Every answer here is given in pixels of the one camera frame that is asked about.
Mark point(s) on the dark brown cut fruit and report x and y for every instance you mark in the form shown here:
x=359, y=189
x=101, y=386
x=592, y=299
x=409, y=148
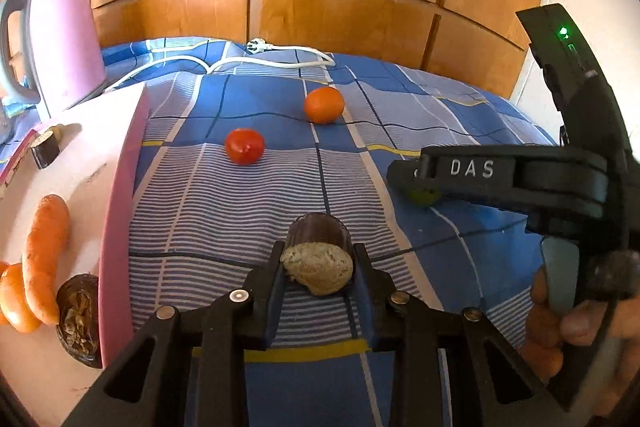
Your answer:
x=77, y=322

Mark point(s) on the green lime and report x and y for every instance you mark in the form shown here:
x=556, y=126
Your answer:
x=424, y=200

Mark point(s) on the blue plaid blanket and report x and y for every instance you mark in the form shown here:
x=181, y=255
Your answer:
x=300, y=187

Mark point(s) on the red tomato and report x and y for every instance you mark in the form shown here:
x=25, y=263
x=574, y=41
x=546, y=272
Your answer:
x=244, y=146

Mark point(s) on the small eggplant piece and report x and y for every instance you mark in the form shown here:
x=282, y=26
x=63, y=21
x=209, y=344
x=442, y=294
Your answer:
x=45, y=151

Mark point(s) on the large eggplant piece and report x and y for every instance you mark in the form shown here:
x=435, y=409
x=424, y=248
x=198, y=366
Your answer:
x=320, y=267

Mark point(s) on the pink white cutting board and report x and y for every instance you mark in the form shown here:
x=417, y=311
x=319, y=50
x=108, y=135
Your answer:
x=90, y=207

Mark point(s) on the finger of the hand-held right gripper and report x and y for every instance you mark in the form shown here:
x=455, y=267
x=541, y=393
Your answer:
x=500, y=177

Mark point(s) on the round orange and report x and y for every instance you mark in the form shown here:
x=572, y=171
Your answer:
x=324, y=105

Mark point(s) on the person's right hand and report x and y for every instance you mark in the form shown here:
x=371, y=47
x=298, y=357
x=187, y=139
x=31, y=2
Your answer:
x=585, y=322

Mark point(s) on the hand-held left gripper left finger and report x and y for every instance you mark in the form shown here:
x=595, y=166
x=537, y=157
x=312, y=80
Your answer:
x=277, y=302

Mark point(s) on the pink electric kettle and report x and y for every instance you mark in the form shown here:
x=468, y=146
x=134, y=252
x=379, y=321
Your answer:
x=60, y=37

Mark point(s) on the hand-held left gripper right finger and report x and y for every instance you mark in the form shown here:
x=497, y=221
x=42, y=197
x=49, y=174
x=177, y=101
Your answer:
x=362, y=307

